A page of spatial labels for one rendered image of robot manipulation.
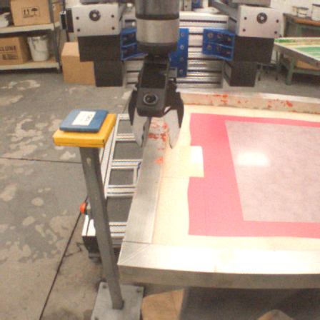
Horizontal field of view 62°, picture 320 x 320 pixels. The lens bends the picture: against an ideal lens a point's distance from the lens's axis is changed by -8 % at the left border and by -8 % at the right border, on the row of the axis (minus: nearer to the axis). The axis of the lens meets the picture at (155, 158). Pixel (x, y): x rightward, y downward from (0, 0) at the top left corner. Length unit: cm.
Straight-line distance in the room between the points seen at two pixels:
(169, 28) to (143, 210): 29
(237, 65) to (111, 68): 41
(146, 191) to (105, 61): 58
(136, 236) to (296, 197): 30
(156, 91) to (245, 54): 57
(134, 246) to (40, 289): 122
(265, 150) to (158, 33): 34
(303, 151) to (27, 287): 138
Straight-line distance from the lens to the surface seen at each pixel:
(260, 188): 55
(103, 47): 94
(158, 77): 49
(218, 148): 63
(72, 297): 151
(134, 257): 37
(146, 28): 49
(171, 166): 57
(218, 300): 62
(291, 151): 68
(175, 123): 55
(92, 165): 78
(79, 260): 162
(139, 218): 42
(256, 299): 62
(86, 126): 69
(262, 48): 100
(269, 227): 48
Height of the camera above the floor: 130
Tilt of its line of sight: 35 degrees down
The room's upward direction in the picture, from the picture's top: straight up
